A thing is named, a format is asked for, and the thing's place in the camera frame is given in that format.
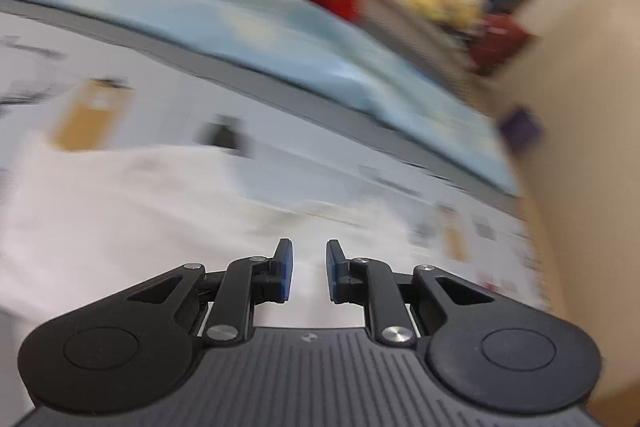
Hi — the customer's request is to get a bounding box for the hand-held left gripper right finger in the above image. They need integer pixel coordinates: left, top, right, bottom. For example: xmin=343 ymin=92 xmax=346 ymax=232
xmin=326 ymin=239 xmax=501 ymax=349

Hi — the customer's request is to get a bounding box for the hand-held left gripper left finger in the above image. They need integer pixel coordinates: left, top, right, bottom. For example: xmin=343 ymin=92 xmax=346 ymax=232
xmin=120 ymin=238 xmax=295 ymax=348

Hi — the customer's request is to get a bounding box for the white garment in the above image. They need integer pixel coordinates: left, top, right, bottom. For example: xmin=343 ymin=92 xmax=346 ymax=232
xmin=0 ymin=127 xmax=411 ymax=330

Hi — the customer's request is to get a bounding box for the purple board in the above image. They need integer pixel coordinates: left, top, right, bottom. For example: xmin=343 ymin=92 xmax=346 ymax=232
xmin=499 ymin=106 xmax=545 ymax=154

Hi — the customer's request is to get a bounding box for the light blue patterned quilt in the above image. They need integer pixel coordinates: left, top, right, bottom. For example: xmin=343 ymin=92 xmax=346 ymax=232
xmin=0 ymin=0 xmax=520 ymax=198

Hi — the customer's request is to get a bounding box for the red cushion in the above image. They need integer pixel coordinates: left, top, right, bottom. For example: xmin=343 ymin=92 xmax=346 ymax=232
xmin=467 ymin=13 xmax=538 ymax=76

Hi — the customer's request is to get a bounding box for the wooden bed frame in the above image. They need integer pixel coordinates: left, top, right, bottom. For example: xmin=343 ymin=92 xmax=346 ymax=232
xmin=517 ymin=192 xmax=571 ymax=313

